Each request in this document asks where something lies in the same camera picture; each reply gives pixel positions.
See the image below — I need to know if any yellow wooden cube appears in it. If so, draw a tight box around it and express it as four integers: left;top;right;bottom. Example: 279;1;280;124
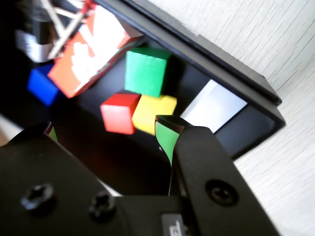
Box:
131;94;178;137

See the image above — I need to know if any blue wooden cube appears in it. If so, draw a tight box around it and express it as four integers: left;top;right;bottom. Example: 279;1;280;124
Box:
26;64;67;107

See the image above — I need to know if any orange carton white print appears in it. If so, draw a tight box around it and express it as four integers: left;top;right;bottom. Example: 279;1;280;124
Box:
47;4;145;99

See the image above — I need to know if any green wooden cube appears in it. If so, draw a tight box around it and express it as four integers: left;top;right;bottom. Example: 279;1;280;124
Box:
124;47;172;98

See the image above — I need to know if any small white box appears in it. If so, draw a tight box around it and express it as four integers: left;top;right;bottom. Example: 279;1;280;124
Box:
180;79;248;134

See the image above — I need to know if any red wooden cube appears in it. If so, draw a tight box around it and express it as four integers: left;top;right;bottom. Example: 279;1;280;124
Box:
100;92;141;135

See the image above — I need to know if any black cardboard box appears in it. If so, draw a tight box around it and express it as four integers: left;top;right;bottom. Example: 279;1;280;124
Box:
0;0;287;197

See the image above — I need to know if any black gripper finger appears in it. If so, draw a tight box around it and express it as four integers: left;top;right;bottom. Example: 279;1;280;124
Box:
0;121;133;236
154;114;282;236

